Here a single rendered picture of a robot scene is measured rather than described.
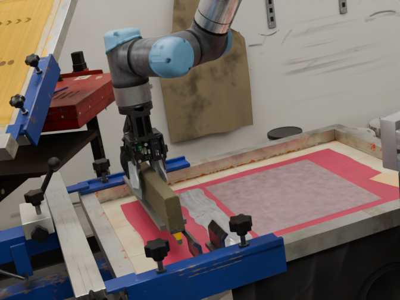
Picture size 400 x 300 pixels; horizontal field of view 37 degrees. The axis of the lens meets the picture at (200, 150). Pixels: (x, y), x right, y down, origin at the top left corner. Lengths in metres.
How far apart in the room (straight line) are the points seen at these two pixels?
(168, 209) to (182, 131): 2.28
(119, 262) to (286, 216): 0.38
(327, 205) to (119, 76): 0.54
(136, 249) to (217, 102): 2.20
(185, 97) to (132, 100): 2.15
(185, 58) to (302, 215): 0.44
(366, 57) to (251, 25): 0.83
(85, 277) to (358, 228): 0.53
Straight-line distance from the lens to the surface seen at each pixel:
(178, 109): 3.35
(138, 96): 1.20
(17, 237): 1.27
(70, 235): 1.21
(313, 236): 1.16
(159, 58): 1.10
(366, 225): 1.21
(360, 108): 3.96
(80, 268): 1.07
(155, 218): 1.20
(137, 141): 1.20
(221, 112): 3.42
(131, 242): 1.32
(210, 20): 1.17
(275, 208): 1.36
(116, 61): 1.18
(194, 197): 1.48
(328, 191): 1.42
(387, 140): 1.05
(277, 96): 3.64
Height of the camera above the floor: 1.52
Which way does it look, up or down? 18 degrees down
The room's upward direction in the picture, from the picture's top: 9 degrees counter-clockwise
